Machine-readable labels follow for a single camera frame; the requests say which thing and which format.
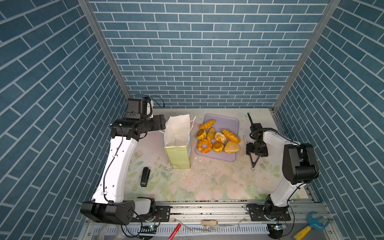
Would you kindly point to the metal kitchen tongs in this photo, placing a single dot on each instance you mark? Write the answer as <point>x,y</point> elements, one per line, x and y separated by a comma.
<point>253,162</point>

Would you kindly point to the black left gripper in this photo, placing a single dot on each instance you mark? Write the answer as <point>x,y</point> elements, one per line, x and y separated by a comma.
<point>159,121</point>

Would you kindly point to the blue yellow toy wrench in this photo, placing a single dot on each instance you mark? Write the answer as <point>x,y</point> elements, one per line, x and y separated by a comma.
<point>314,223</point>

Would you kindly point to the ring donut fake bread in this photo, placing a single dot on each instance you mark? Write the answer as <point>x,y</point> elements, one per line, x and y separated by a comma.
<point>204,146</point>

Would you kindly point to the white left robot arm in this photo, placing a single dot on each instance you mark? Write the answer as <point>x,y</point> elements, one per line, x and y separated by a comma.
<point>107,204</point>

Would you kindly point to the oval fake bread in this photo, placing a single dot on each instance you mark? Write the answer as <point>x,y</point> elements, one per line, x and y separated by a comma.
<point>211,134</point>

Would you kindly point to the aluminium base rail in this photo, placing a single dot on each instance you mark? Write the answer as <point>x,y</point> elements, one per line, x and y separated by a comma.
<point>207,218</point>

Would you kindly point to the purple plastic tray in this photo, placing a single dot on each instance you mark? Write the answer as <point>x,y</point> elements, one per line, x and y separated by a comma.
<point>219,131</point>

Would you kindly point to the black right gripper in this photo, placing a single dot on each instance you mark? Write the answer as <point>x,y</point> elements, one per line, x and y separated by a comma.
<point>263,153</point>

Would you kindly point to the dark round fake bun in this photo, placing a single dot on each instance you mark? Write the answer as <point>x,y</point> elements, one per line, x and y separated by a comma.
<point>202,134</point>

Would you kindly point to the long twisted fake bread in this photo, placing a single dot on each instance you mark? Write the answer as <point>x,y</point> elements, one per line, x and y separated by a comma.
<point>208,125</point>

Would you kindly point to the red marker pen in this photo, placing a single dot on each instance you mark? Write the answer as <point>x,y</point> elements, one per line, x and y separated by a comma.
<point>175,232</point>

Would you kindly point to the black stapler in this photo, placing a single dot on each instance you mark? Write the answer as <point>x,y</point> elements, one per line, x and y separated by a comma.
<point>145,177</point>

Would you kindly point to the white green paper bag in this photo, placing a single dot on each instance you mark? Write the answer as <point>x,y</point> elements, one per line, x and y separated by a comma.
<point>177,139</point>

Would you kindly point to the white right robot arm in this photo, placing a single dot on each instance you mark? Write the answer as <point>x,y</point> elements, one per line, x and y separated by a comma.
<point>297,160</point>

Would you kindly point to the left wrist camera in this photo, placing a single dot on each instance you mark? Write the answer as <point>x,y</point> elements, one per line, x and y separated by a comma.
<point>139,109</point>

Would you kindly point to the triangular fake bread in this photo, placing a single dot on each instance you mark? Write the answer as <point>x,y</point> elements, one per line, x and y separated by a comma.
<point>231,147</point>

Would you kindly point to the braided fake bread loaf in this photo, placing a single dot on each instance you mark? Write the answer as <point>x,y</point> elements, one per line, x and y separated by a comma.
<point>231,136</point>

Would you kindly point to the small round fake bun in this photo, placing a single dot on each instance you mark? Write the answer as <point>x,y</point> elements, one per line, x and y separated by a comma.
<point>218,147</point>

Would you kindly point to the crusty round fake bread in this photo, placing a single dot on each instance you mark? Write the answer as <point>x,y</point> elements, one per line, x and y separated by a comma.
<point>220,137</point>

